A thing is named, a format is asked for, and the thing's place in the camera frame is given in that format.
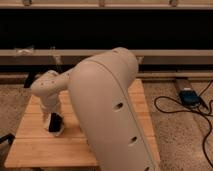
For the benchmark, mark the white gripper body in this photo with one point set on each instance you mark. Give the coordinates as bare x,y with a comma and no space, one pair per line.
47,110

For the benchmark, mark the black eraser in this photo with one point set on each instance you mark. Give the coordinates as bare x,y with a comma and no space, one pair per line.
55,123

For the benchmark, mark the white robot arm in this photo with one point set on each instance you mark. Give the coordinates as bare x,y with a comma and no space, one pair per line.
98,91

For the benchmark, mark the white sponge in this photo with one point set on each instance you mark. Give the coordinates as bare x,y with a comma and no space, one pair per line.
46,126

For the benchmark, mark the black stand leg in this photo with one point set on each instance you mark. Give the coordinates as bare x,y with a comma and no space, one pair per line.
29,80

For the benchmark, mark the black table clamp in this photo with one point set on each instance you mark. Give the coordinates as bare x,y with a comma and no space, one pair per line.
9,138

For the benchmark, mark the blue power adapter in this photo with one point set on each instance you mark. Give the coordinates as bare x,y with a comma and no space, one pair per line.
189,97

